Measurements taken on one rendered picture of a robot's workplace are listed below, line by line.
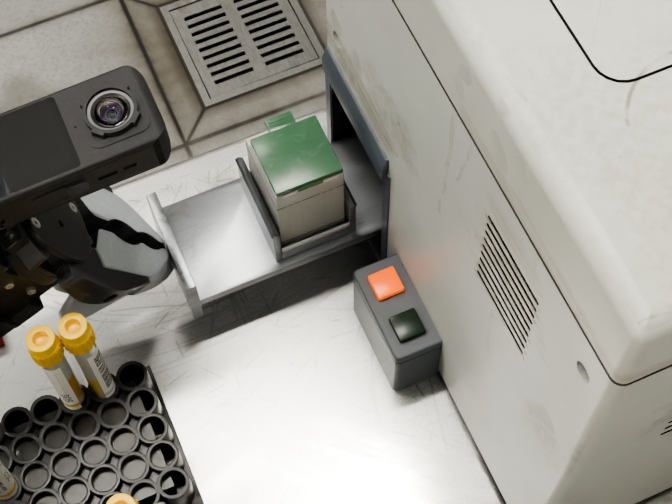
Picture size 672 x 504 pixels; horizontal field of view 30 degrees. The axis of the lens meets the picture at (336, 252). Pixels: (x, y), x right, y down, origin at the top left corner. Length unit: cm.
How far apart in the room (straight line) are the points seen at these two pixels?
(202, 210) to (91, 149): 17
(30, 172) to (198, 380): 21
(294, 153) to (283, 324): 12
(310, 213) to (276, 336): 9
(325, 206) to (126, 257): 11
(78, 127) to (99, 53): 138
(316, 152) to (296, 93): 121
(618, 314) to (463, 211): 14
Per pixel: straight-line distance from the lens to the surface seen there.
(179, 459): 70
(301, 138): 68
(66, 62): 196
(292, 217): 70
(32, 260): 61
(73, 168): 58
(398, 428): 73
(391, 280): 70
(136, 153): 58
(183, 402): 74
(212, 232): 74
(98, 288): 64
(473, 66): 48
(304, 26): 196
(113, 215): 69
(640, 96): 48
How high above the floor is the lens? 156
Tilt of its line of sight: 63 degrees down
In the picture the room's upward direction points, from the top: 2 degrees counter-clockwise
